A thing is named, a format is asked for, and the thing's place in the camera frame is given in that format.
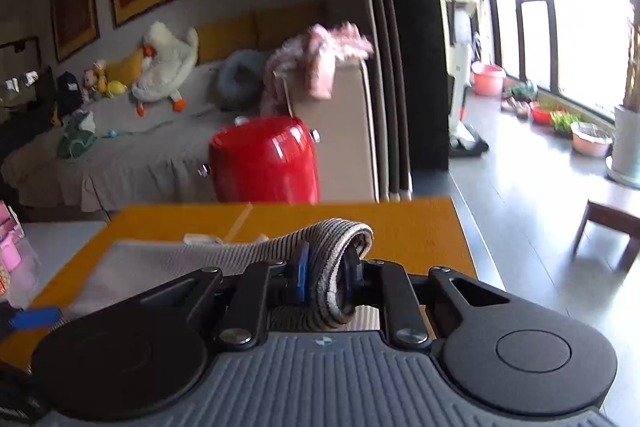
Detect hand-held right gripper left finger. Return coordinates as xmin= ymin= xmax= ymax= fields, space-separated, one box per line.
xmin=140 ymin=241 xmax=312 ymax=353

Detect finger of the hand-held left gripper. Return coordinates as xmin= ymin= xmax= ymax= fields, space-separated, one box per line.
xmin=0 ymin=302 xmax=63 ymax=343

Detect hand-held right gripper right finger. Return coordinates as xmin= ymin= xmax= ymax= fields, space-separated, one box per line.
xmin=342 ymin=252 xmax=506 ymax=350

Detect striped knit garment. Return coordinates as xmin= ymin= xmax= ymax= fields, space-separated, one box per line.
xmin=65 ymin=218 xmax=381 ymax=333

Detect pink clothes pile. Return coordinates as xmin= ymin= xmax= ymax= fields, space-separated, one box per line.
xmin=261 ymin=22 xmax=375 ymax=112

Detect pink box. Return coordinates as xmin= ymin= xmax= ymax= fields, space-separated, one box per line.
xmin=0 ymin=202 xmax=26 ymax=279

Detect white paper tag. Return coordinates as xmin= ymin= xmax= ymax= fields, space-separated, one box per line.
xmin=182 ymin=232 xmax=226 ymax=246

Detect red glossy barrel stool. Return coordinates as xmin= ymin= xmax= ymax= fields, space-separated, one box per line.
xmin=197 ymin=116 xmax=321 ymax=206

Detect green cloth on sofa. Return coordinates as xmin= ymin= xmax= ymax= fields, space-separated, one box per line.
xmin=56 ymin=109 xmax=98 ymax=160

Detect grey covered sofa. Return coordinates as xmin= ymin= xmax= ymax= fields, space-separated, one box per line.
xmin=0 ymin=2 xmax=381 ymax=212

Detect grey neck pillow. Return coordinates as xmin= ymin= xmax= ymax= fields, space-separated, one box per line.
xmin=216 ymin=49 xmax=268 ymax=112

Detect dark blue backpack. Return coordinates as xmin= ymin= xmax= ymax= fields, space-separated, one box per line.
xmin=52 ymin=72 xmax=83 ymax=128

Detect white standing appliance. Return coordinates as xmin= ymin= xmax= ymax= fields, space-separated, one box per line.
xmin=440 ymin=0 xmax=491 ymax=156

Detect glass fish tank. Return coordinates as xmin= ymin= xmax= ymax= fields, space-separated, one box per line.
xmin=0 ymin=37 xmax=56 ymax=120

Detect small plush toys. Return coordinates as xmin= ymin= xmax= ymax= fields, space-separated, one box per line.
xmin=82 ymin=59 xmax=108 ymax=102

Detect yellow back cushion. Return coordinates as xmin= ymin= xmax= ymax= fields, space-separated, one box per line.
xmin=255 ymin=2 xmax=328 ymax=52
xmin=197 ymin=14 xmax=258 ymax=65

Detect white plush goose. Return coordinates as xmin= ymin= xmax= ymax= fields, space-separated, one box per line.
xmin=131 ymin=22 xmax=200 ymax=116

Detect red basin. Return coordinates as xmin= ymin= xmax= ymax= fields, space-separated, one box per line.
xmin=530 ymin=104 xmax=563 ymax=126

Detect dark wooden stool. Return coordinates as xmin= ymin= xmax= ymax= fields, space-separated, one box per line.
xmin=572 ymin=199 xmax=640 ymax=273

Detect small yellow pillow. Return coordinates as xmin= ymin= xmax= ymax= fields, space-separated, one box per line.
xmin=107 ymin=52 xmax=146 ymax=88

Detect green leafy plant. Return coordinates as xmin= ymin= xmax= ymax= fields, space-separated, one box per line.
xmin=550 ymin=111 xmax=582 ymax=136

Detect pink and white basin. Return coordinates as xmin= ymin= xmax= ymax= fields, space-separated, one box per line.
xmin=570 ymin=122 xmax=614 ymax=158

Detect white plant pot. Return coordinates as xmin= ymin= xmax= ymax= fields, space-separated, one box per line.
xmin=605 ymin=104 xmax=640 ymax=185

